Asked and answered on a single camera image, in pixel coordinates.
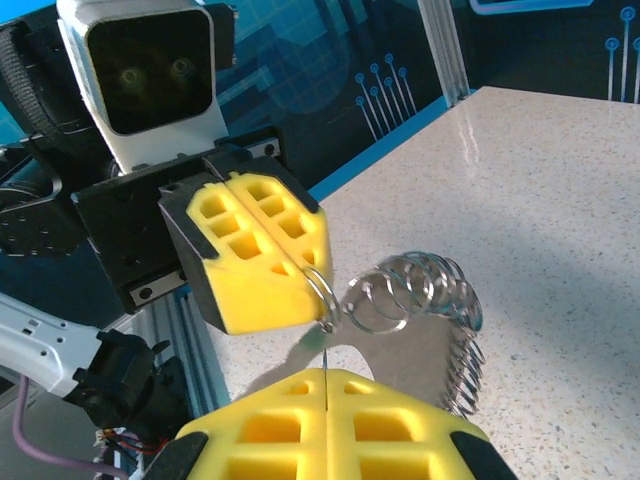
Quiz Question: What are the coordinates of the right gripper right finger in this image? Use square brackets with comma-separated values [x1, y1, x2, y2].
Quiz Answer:
[325, 368, 520, 480]

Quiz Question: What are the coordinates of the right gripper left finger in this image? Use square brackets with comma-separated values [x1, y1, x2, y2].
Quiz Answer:
[142, 368, 328, 480]

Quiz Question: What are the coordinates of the metal key organizer with rings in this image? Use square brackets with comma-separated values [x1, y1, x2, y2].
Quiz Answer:
[234, 249, 487, 422]

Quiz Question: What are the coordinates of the silver split ring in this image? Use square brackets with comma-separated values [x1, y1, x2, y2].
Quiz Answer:
[301, 266, 345, 335]

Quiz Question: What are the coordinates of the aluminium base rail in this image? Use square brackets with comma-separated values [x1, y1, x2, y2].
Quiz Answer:
[144, 287, 234, 419]

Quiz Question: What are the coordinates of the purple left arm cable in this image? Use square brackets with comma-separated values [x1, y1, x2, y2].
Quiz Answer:
[12, 374, 132, 480]

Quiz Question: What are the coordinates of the aluminium frame post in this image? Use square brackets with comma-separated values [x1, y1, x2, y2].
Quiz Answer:
[416, 0, 472, 110]

